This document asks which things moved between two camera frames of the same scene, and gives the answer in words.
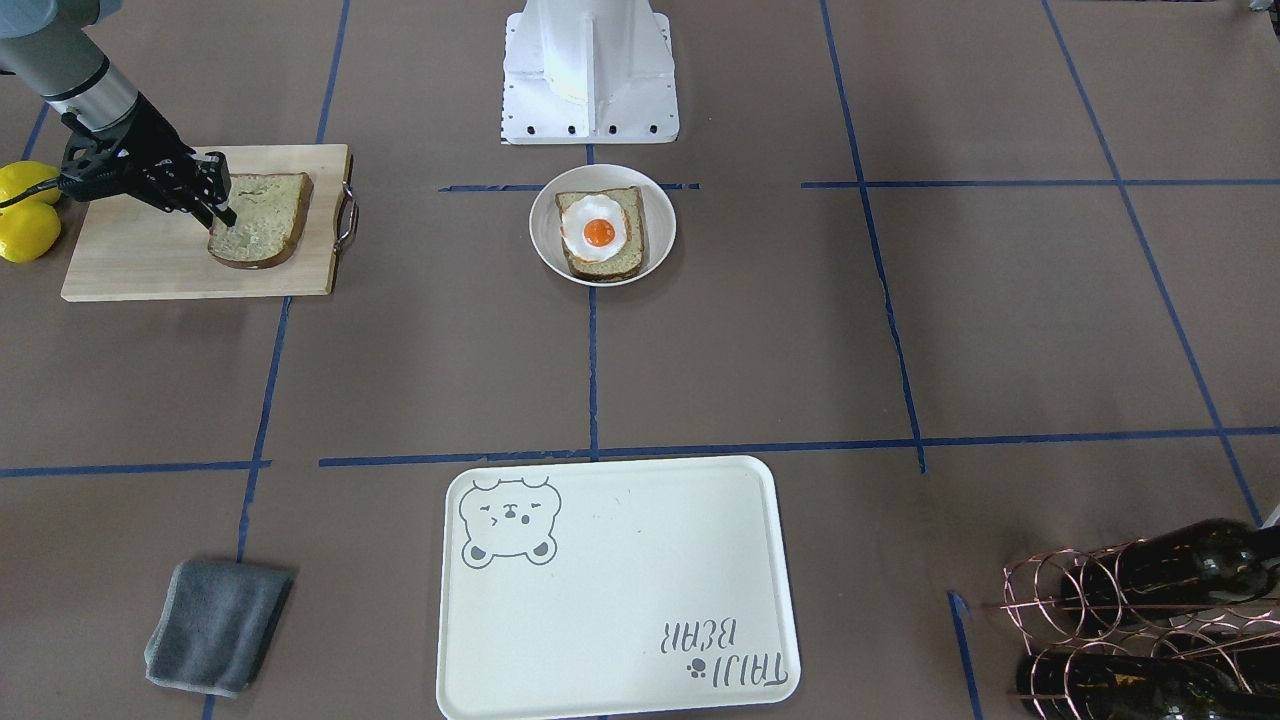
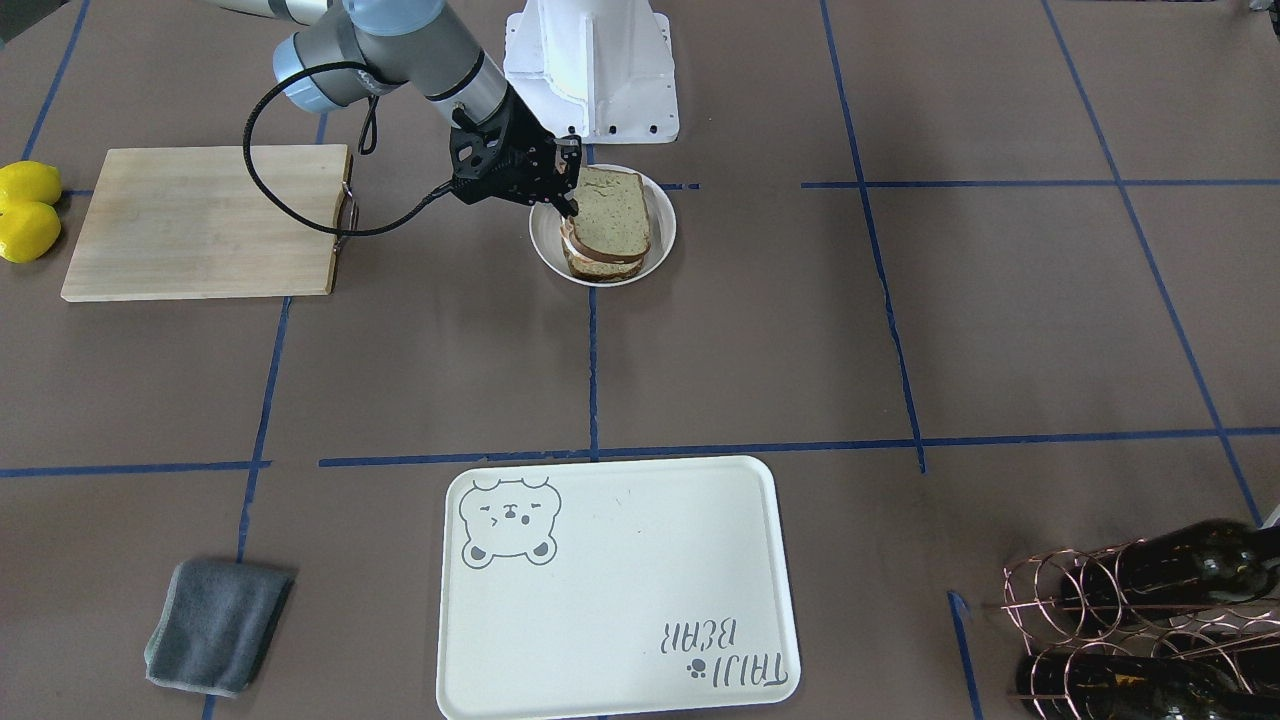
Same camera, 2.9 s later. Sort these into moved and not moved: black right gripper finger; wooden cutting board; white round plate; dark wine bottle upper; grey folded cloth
Moved: black right gripper finger
Not moved: wooden cutting board; dark wine bottle upper; white round plate; grey folded cloth
